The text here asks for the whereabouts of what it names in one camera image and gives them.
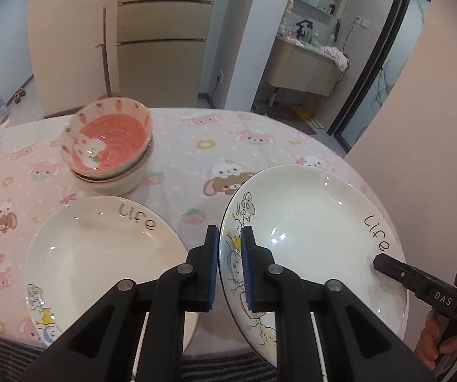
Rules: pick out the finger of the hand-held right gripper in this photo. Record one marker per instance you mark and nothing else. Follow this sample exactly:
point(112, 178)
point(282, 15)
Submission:
point(399, 272)

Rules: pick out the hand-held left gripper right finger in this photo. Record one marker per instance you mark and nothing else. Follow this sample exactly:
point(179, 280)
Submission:
point(246, 266)

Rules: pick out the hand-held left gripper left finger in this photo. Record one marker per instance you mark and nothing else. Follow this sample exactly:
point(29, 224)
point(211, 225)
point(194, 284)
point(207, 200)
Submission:
point(212, 266)

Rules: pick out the white cartoon print plate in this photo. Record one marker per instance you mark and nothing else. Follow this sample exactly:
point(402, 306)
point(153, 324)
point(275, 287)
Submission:
point(312, 227)
point(105, 254)

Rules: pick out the beige ceramic bowl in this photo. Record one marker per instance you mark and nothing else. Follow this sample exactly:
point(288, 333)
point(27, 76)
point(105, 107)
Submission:
point(129, 183)

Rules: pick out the pink rabbit print bowl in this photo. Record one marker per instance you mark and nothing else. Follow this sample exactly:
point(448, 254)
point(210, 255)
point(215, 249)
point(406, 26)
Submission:
point(109, 139)

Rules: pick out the person's right hand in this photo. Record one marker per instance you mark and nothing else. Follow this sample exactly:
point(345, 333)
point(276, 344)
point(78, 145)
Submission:
point(427, 342)

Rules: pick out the pink cartoon print tablecloth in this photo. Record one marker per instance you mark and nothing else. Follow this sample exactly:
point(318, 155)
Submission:
point(188, 155)

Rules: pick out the patterned floor mat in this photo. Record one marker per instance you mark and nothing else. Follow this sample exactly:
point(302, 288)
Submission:
point(288, 117)

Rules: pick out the yellow flat object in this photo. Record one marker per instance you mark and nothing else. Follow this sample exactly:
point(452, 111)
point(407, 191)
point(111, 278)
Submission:
point(310, 117)

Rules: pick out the vanity drain pipe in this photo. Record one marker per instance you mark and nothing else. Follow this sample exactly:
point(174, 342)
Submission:
point(274, 96)

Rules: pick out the beige vanity cabinet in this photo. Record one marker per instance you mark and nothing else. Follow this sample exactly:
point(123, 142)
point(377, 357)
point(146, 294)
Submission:
point(304, 67)

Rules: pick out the beige three-door fridge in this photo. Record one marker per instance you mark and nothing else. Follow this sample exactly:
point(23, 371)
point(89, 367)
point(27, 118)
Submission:
point(161, 47)

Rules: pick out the pink crumpled cloth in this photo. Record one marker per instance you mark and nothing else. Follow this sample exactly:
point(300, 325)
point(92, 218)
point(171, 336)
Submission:
point(336, 56)

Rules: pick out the black faucet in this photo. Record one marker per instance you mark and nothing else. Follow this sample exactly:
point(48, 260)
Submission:
point(303, 28)

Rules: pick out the pair of shoes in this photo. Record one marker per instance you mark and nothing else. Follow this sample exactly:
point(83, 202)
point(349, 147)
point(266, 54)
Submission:
point(20, 95)

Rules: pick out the white bottle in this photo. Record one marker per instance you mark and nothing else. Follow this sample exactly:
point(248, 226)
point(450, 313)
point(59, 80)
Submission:
point(289, 8)

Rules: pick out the white wall socket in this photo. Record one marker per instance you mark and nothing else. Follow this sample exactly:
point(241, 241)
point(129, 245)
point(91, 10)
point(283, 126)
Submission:
point(220, 76)

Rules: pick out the dark door frame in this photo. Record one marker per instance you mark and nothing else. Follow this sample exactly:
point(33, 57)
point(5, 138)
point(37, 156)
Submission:
point(371, 79)

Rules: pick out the white wall outlet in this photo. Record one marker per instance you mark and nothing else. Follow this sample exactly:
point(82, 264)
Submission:
point(361, 22)

